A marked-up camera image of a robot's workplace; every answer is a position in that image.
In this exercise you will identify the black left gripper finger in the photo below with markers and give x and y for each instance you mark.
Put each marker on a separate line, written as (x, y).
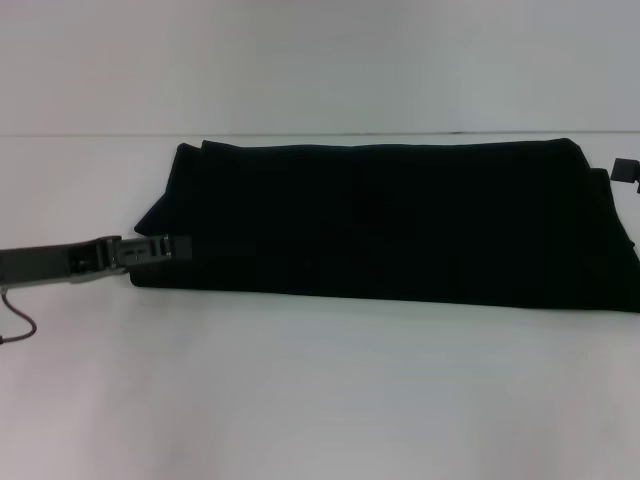
(150, 250)

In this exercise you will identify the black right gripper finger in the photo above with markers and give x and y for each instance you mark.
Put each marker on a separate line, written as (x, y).
(625, 170)

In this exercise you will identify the black shirt with FREE print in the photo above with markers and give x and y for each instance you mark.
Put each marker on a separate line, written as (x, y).
(390, 225)

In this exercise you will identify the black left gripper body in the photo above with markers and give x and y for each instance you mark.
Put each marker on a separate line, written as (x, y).
(45, 262)

